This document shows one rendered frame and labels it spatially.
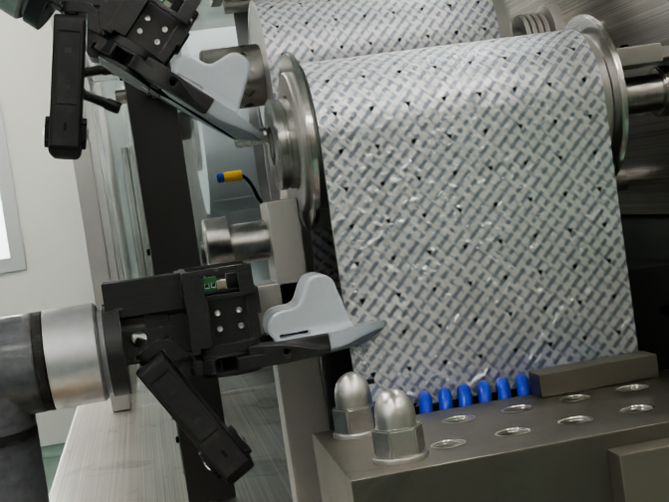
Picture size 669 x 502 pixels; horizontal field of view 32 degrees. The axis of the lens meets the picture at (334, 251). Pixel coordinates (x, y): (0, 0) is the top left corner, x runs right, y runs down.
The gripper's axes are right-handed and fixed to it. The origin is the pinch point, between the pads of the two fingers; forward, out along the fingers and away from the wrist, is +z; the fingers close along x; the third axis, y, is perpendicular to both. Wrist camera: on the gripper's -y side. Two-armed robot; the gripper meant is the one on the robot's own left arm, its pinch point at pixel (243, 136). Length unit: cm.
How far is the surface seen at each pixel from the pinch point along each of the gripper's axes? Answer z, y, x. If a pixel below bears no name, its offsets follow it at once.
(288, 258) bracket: 8.4, -6.7, -0.9
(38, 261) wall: -37, -57, 548
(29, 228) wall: -50, -45, 548
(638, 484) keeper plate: 30.7, -8.5, -29.9
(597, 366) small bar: 31.0, -2.0, -14.3
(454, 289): 20.1, -2.2, -8.2
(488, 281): 22.1, -0.3, -8.2
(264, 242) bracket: 6.0, -6.6, -0.1
